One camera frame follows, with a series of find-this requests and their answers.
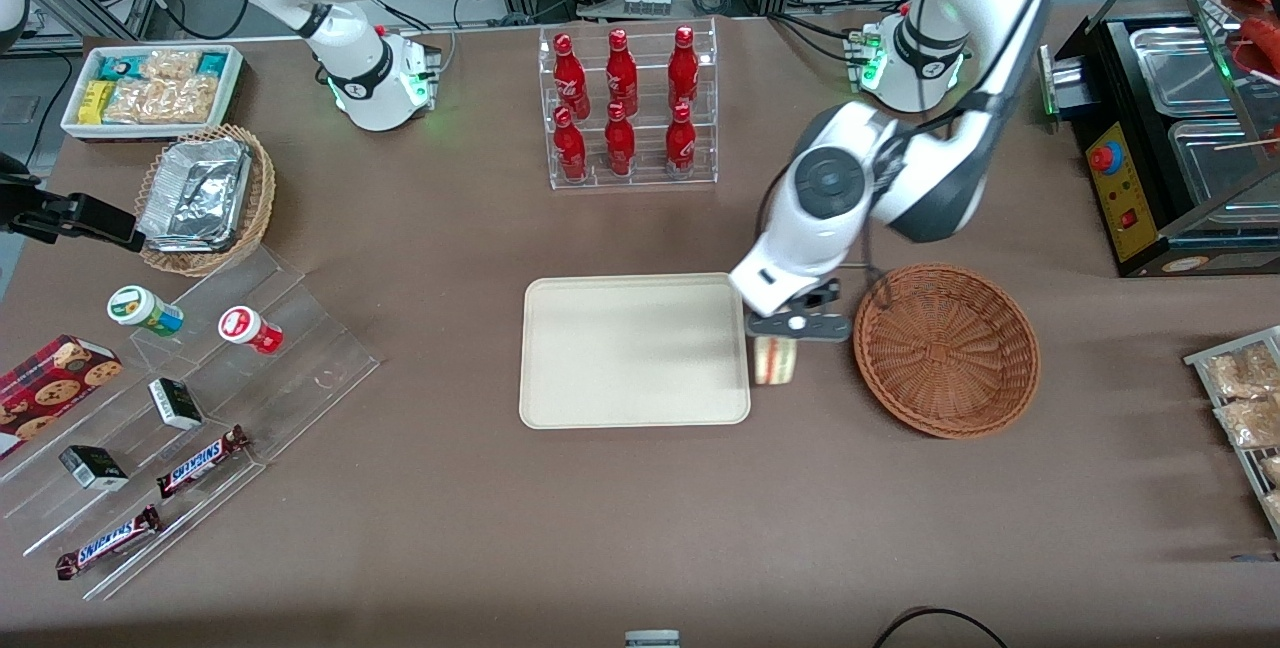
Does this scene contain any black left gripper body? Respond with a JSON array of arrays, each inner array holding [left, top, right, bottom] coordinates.
[[795, 278, 843, 317]]

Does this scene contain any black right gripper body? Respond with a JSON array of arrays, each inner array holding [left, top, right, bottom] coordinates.
[[0, 156, 66, 241]]

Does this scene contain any triangle sandwich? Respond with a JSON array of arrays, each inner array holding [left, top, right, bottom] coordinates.
[[752, 336, 802, 386]]

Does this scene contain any aluminium foil tray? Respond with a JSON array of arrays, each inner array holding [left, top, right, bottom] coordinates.
[[137, 137, 253, 254]]

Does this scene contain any round brown wicker basket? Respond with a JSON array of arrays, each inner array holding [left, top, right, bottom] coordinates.
[[853, 262, 1042, 440]]

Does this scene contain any light wicker basket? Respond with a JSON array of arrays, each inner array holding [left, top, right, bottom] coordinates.
[[134, 124, 277, 278]]

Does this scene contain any cream plastic tray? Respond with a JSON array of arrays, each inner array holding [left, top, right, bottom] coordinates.
[[519, 273, 752, 430]]

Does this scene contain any green lid snack cup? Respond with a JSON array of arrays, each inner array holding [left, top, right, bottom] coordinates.
[[107, 285, 185, 338]]

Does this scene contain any white rectangular snack bin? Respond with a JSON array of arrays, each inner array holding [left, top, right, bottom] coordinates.
[[60, 44, 245, 143]]

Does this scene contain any yellow snack pack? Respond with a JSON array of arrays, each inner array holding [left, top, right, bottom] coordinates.
[[78, 80, 116, 126]]

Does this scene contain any clear cracker bag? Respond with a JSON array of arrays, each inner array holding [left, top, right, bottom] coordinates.
[[105, 78, 166, 124], [160, 76, 221, 124], [140, 50, 201, 81]]

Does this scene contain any red tartan cookie box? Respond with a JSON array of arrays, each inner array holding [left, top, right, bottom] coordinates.
[[0, 334, 124, 461]]

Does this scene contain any red lid snack cup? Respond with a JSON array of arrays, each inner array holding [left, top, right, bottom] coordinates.
[[218, 306, 284, 356]]

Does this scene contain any small black carton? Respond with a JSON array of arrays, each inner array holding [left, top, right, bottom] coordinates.
[[59, 444, 130, 492], [148, 377, 204, 431]]

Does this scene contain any red cola bottle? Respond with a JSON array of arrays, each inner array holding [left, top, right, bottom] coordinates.
[[606, 28, 639, 117], [668, 25, 700, 112], [553, 106, 588, 182], [604, 101, 637, 177], [665, 102, 697, 174], [553, 33, 591, 119]]

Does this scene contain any clear acrylic stepped display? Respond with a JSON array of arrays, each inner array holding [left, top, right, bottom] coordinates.
[[0, 243, 383, 601]]

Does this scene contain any Snickers chocolate bar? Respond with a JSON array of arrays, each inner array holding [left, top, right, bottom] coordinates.
[[156, 425, 251, 500], [55, 505, 164, 581]]

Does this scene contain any clear acrylic bottle rack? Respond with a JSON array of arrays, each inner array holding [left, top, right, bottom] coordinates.
[[538, 16, 719, 191]]

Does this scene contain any black food warmer machine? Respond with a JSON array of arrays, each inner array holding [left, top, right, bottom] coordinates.
[[1038, 0, 1280, 279]]

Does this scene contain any steel warmer pan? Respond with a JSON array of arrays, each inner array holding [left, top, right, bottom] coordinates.
[[1168, 118, 1280, 229], [1128, 25, 1246, 117]]

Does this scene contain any red sausage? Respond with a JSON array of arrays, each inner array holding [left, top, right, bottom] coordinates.
[[1240, 16, 1280, 79]]

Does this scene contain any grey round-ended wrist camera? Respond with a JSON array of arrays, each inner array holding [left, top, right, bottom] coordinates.
[[748, 311, 854, 345]]

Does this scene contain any black cable loop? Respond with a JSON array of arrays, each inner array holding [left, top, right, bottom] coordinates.
[[872, 607, 1011, 648]]

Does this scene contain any metal wire rack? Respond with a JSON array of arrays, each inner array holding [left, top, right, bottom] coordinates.
[[1184, 326, 1280, 541]]

